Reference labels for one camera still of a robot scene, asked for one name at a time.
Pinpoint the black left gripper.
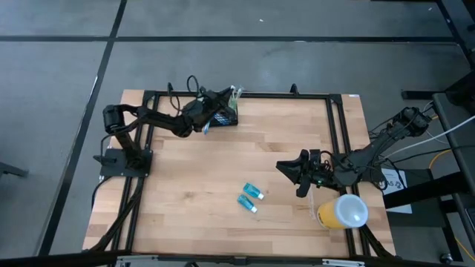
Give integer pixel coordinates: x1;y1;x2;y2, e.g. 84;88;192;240
181;88;237;129

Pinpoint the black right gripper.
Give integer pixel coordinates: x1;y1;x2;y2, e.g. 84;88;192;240
276;149;341;197

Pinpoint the black wire basket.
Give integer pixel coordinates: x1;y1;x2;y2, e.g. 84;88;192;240
207;105;239;128

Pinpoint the teal toothpaste tube white cap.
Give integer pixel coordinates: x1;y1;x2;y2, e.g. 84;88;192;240
243;182;265;200
237;194;258;214

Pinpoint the clear plastic strip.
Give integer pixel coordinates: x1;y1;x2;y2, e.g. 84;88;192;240
305;185;317;220

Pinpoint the yellow and white cup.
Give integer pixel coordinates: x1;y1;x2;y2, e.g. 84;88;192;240
316;193;370;231

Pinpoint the white paper sign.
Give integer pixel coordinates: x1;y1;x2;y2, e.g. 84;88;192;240
379;168;413;215

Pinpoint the black computer desk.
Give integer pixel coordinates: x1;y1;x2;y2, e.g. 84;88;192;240
400;70;475;267

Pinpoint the black stand foot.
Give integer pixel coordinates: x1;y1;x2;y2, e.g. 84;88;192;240
0;162;30;179

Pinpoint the black aluminium rail frame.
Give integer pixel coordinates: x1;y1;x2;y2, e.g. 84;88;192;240
83;82;396;267

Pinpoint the yellow hanging cable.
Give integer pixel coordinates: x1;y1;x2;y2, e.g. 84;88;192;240
428;148;453;171

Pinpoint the white hanging cable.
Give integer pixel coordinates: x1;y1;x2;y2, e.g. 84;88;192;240
384;114;475;159

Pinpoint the black frame beam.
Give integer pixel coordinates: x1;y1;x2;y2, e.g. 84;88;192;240
0;250;131;267

